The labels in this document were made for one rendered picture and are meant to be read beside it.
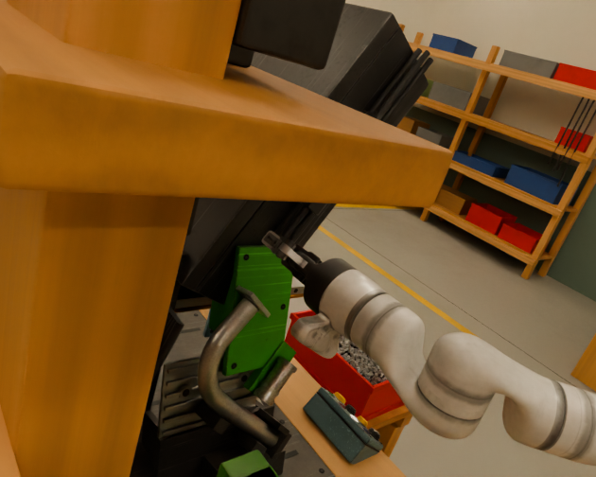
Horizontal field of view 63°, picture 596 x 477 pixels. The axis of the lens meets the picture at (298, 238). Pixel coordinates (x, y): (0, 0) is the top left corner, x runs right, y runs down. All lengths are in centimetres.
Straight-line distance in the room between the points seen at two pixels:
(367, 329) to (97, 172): 40
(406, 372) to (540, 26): 648
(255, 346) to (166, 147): 65
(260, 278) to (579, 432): 47
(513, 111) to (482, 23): 127
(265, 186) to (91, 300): 15
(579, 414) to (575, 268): 583
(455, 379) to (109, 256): 33
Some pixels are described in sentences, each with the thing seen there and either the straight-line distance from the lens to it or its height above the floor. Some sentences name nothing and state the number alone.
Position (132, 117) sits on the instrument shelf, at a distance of 19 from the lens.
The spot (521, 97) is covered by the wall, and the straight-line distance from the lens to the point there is 676.
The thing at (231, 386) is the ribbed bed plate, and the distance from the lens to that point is 86.
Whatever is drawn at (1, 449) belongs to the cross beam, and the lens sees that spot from 41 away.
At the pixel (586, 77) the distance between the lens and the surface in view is 592.
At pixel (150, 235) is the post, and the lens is 32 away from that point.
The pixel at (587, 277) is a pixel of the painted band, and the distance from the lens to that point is 634.
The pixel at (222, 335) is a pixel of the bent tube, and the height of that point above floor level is 116.
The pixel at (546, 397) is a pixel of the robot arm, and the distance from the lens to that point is 54.
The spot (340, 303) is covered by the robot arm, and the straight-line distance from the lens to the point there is 57.
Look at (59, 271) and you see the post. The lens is 32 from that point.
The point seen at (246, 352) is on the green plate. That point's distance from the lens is 82.
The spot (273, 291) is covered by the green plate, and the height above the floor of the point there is 120.
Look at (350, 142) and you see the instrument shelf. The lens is 25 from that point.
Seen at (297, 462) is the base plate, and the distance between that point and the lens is 97.
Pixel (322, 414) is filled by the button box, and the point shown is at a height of 93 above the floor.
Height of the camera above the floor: 157
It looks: 21 degrees down
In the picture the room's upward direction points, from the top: 18 degrees clockwise
